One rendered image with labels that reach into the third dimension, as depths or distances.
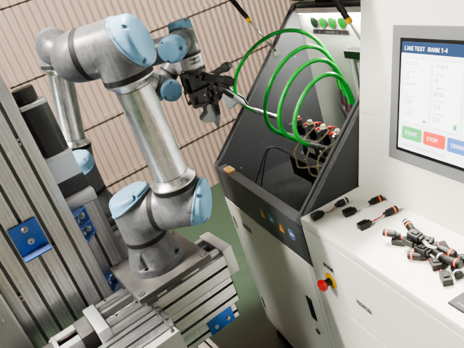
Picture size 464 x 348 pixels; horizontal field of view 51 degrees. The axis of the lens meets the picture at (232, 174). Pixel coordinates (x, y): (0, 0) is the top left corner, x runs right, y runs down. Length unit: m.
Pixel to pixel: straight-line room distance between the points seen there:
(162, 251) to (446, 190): 0.73
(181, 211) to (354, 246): 0.45
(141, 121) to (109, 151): 2.57
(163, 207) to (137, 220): 0.08
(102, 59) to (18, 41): 2.43
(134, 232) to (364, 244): 0.59
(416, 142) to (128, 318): 0.86
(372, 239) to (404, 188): 0.18
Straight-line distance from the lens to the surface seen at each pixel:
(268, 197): 1.68
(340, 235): 1.35
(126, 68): 1.07
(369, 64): 1.42
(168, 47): 1.43
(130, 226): 1.27
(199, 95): 1.57
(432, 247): 1.21
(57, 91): 1.80
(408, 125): 1.33
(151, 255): 1.31
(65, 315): 1.50
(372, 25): 1.41
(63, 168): 1.45
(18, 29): 3.48
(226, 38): 4.06
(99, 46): 1.07
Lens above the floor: 1.75
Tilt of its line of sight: 24 degrees down
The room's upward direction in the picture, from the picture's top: 19 degrees counter-clockwise
